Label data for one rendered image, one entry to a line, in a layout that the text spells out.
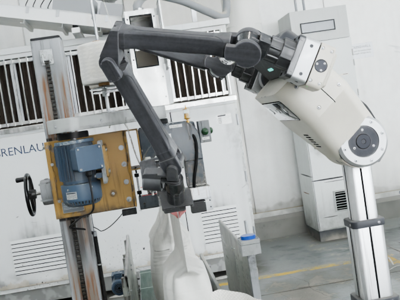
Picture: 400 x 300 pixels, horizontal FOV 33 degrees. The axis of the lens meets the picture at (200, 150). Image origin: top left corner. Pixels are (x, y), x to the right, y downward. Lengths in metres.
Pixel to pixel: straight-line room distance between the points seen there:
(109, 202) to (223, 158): 2.85
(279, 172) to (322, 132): 4.91
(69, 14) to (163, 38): 3.37
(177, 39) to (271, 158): 5.13
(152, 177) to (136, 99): 0.28
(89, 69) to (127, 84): 0.64
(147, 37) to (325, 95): 0.54
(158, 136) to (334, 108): 0.53
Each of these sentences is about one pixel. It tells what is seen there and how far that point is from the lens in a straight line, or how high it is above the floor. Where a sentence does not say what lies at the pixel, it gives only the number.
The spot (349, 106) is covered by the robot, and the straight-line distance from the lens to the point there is 2.07.
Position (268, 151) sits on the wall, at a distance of 6.91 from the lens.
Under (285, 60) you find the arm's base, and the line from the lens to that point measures 1.84.
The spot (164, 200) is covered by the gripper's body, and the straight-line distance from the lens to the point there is 2.18.
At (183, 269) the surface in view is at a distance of 2.33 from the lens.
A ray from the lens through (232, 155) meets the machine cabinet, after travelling 5.54.
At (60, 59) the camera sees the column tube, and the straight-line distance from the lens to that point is 2.83.
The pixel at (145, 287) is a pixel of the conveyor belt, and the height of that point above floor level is 0.38.
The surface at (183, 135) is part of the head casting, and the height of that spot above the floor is 1.28.
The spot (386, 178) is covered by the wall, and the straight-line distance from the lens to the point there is 7.28.
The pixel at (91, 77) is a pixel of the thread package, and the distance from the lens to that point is 2.57.
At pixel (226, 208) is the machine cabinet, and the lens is 5.56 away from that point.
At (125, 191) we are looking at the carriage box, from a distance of 2.76.
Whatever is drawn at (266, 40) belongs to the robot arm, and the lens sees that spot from 1.84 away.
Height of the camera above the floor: 1.36
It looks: 3 degrees down
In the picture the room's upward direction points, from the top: 9 degrees counter-clockwise
